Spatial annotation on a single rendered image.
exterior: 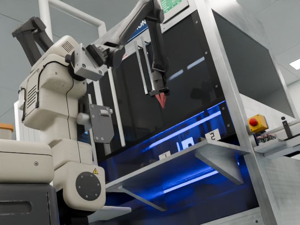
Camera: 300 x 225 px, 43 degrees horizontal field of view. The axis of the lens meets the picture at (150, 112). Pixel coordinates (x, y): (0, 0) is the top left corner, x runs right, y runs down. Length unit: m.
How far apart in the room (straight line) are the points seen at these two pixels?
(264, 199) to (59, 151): 1.02
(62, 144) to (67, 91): 0.22
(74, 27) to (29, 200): 3.29
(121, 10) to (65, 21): 0.58
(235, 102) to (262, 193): 0.49
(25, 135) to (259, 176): 1.34
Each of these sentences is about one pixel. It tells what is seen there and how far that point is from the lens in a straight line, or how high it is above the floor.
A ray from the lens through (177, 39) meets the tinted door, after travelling 2.42.
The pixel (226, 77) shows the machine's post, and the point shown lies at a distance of 2.13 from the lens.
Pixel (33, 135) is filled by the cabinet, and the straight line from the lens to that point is 2.33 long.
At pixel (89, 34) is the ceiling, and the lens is 4.34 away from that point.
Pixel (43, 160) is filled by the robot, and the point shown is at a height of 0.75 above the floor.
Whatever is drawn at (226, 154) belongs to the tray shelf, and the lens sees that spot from 1.88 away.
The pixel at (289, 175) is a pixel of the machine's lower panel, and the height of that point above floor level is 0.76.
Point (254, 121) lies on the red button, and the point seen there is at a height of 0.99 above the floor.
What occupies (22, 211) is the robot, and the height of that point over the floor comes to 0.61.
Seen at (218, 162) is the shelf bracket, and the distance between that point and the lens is 1.83.
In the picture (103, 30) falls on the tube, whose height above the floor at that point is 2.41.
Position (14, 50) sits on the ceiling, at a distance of 4.49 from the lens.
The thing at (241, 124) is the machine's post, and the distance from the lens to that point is 2.03.
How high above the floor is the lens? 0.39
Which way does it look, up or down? 23 degrees up
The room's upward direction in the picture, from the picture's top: 13 degrees counter-clockwise
